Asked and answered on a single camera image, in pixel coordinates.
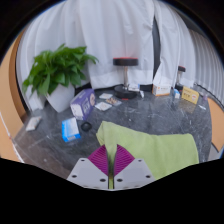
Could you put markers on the small white flat packet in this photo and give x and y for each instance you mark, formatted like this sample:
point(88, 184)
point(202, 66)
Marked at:
point(106, 96)

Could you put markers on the black dumbbell with red end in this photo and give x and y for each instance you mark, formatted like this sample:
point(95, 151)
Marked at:
point(125, 62)

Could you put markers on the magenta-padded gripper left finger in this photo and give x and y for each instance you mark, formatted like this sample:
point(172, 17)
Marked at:
point(85, 173)

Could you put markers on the purple and white carton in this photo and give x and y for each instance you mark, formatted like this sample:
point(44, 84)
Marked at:
point(82, 104)

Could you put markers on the small black dumbbell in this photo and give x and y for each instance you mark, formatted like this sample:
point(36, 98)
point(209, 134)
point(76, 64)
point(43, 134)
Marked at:
point(181, 69)

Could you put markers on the green potted plant white pot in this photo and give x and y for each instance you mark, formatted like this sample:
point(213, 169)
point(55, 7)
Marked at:
point(60, 71)

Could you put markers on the small white bottle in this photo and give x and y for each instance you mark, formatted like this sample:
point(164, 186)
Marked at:
point(141, 94)

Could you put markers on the brown printed flat packet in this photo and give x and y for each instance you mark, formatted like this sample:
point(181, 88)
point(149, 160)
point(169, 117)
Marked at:
point(114, 101)

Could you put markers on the light green towel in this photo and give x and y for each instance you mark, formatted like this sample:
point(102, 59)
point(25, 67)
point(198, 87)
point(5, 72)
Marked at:
point(160, 150)

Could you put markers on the white plastic packet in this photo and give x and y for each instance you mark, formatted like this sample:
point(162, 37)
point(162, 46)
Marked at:
point(33, 123)

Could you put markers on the large white flat packet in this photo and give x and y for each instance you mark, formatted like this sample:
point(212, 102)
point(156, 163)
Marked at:
point(103, 106)

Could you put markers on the narrow white curtain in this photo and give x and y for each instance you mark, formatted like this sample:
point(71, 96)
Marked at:
point(173, 43)

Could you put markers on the small black round object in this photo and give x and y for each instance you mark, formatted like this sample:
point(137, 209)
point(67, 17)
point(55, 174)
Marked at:
point(86, 126)

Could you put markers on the wide white curtain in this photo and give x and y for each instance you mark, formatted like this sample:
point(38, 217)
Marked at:
point(113, 33)

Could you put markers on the white and orange box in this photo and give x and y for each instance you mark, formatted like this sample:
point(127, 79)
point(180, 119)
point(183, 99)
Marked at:
point(161, 90)

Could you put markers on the small blue and white box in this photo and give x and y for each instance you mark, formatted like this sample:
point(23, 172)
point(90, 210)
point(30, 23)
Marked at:
point(176, 93)

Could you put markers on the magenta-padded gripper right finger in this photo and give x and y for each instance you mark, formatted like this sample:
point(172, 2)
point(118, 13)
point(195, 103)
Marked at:
point(135, 173)

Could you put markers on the yellow sign stand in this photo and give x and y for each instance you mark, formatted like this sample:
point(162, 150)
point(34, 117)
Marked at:
point(190, 95)

